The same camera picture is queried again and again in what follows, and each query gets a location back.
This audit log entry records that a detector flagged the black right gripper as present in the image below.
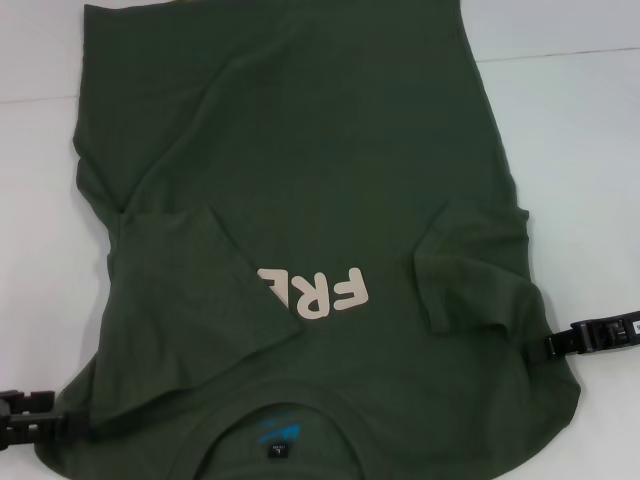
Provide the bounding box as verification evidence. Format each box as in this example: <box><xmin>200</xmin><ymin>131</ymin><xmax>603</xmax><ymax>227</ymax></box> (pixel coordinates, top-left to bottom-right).
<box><xmin>543</xmin><ymin>310</ymin><xmax>640</xmax><ymax>359</ymax></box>

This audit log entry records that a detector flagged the dark green FREE! t-shirt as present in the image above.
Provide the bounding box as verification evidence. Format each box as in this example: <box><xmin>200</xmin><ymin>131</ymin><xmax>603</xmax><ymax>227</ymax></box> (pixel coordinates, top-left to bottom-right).
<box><xmin>33</xmin><ymin>0</ymin><xmax>584</xmax><ymax>480</ymax></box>

